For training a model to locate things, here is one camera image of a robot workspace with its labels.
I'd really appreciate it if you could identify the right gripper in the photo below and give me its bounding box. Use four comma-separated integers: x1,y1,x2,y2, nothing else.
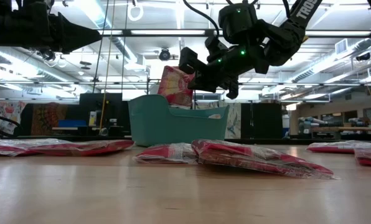
179,35,269,100

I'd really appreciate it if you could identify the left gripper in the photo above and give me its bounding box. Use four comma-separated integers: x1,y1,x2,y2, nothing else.
0,0,102,54

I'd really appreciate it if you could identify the red Orville popcorn bag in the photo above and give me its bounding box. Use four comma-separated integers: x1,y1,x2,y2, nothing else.
354,146,371,169
306,139,371,155
29,139,136,157
156,65,196,109
0,138,68,157
190,138,340,180
132,142,200,165

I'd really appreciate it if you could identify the black round ceiling fixture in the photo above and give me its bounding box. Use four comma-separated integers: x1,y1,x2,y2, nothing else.
158,48,172,62

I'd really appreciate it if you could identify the long ceiling light bar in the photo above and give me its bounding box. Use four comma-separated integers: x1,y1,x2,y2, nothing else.
305,30,371,37
131,29,207,35

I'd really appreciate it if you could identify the white bird pattern panel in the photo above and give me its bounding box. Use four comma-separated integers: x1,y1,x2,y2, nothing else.
224,102,242,139

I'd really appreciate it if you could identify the teal plastic basket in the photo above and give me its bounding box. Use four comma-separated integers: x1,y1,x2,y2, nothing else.
128,94,230,147

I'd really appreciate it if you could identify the black monitor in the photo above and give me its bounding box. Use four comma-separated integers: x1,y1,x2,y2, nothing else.
78,92,123,128

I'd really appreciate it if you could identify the black cabinet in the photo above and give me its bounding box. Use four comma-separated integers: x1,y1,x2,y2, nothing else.
240,102,284,139

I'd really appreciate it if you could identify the dark patterned cloth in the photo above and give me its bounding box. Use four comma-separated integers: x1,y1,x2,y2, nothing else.
31,102,68,136

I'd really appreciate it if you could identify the blue box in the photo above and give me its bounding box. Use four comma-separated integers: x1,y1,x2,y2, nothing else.
58,119,87,128

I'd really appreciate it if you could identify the white floral cloth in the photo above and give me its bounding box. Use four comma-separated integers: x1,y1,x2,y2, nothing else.
0,101,27,135

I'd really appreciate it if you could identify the white ceiling air vent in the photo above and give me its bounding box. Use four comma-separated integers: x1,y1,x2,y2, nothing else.
334,39,349,55

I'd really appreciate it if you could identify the background wooden bench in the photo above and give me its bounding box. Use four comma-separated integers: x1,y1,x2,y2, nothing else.
309,125,371,132

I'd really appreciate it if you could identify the yellow hanging rope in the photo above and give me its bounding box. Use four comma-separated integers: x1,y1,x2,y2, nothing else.
98,0,116,131

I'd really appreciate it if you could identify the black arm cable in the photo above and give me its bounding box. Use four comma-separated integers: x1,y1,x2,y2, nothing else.
182,0,221,35

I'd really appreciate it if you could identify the white hanging ring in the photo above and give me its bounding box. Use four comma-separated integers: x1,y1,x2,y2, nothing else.
127,2,145,22

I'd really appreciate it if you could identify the black looping cable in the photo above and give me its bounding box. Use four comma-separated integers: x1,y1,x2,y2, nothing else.
0,111,22,138

